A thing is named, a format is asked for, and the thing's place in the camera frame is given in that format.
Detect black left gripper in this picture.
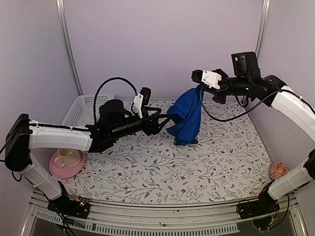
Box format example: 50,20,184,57
111,107,172,141

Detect blue towel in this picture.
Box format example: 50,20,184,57
167,87,203,146

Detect white plastic basket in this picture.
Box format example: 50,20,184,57
62,93,114,126

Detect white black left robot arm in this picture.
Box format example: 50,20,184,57
3,99,170,213

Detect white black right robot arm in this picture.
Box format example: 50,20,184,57
201,52,315,214

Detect orange patterned round object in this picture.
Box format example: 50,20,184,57
269,161,289,180

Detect pink cup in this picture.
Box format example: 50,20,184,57
54,148,81,168

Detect pink plate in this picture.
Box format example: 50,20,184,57
49,151,85,179

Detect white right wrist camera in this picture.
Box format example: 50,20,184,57
191,69,222,90

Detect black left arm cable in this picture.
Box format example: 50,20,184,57
93,77,138,123

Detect right aluminium frame post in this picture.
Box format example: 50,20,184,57
255,0,270,59

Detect aluminium frame post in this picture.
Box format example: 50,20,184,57
255,0,270,59
56,0,83,96

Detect aluminium front rail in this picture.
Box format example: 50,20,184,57
21,191,310,236

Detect left aluminium frame post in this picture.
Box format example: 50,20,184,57
56,0,83,96

